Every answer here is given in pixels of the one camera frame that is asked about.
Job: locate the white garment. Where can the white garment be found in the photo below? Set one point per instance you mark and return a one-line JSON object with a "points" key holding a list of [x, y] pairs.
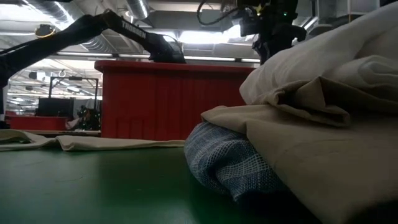
{"points": [[311, 62]]}

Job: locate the white printed tote bag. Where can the white printed tote bag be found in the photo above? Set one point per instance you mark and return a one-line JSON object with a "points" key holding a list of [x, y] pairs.
{"points": [[93, 142]]}

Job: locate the blue white striped towel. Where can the blue white striped towel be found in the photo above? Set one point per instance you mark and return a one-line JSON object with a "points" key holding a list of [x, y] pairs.
{"points": [[224, 158]]}

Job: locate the beige trousers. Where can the beige trousers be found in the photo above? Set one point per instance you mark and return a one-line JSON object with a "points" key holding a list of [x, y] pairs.
{"points": [[326, 161]]}

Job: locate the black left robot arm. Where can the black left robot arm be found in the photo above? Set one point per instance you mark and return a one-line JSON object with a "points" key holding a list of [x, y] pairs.
{"points": [[77, 32]]}

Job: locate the red plastic laundry bin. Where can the red plastic laundry bin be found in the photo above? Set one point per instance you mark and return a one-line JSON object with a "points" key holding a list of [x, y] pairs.
{"points": [[171, 102]]}

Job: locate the red storage bin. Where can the red storage bin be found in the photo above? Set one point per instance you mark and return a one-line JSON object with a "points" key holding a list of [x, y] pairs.
{"points": [[37, 123]]}

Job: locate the grey ceiling box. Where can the grey ceiling box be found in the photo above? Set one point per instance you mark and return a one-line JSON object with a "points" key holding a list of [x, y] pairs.
{"points": [[214, 17]]}

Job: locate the long ceiling light bar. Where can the long ceiling light bar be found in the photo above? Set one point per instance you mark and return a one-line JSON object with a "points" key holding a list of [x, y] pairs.
{"points": [[93, 55]]}

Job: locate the person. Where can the person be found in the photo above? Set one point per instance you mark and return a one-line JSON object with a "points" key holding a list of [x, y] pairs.
{"points": [[87, 119]]}

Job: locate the black monitor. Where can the black monitor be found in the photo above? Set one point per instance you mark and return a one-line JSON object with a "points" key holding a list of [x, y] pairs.
{"points": [[56, 107]]}

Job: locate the green work mat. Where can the green work mat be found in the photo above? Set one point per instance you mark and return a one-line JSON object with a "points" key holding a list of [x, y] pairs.
{"points": [[93, 186]]}

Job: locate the silver ventilation duct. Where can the silver ventilation duct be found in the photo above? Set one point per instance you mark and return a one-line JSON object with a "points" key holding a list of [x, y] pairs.
{"points": [[138, 7]]}

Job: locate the black metal stand frame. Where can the black metal stand frame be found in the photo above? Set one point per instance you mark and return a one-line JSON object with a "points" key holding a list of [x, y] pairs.
{"points": [[74, 78]]}

